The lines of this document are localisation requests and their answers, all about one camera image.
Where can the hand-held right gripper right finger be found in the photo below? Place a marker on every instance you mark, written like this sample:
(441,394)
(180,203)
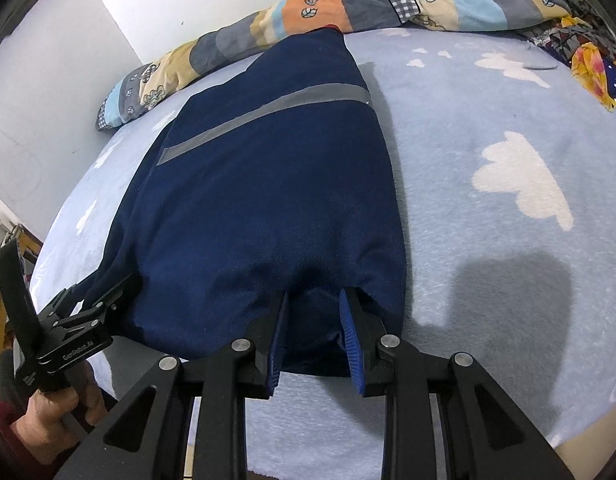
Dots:
(349,340)

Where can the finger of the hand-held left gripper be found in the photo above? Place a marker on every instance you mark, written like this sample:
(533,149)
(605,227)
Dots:
(87,297)
(105,317)

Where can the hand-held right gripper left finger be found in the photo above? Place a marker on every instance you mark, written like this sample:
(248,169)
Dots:
(278,345)

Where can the navy blue work jacket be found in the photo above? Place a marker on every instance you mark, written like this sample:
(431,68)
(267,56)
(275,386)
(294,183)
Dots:
(263,185)

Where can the person's left hand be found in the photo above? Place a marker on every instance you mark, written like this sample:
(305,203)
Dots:
(42,425)

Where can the wooden shelf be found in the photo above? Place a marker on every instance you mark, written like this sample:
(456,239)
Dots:
(7,240)

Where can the light blue cloud blanket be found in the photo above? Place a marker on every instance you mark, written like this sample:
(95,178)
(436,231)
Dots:
(488,260)

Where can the rolled patchwork quilt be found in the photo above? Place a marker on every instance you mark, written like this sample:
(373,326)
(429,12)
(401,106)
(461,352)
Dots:
(313,7)

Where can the colourful patterned cloth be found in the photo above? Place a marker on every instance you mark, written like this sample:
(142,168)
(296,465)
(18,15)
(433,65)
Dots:
(598,70)

